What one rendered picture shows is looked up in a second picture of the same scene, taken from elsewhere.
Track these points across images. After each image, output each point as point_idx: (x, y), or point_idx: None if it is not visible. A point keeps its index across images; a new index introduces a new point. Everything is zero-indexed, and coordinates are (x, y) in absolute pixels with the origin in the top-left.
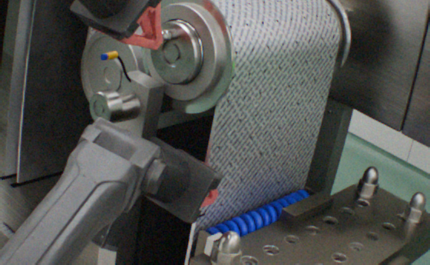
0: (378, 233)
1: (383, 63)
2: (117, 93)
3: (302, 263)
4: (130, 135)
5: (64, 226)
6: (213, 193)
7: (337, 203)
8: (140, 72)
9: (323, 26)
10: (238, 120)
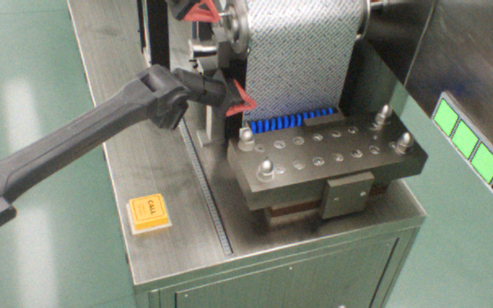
0: (363, 152)
1: (402, 36)
2: (200, 41)
3: (291, 158)
4: (165, 77)
5: (91, 125)
6: (251, 104)
7: (352, 122)
8: (223, 28)
9: (343, 11)
10: (266, 68)
